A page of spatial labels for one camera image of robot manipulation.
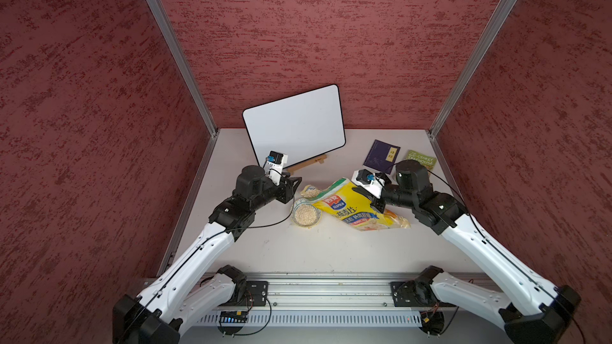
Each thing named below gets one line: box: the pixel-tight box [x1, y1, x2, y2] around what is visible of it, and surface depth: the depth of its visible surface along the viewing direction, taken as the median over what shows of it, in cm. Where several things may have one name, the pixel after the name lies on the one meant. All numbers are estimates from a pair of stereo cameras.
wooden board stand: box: [286, 154, 328, 174], surface depth 105 cm
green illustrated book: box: [405, 149, 437, 171], surface depth 109 cm
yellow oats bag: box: [300, 177, 411, 231], surface depth 78 cm
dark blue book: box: [362, 139, 401, 175], surface depth 113 cm
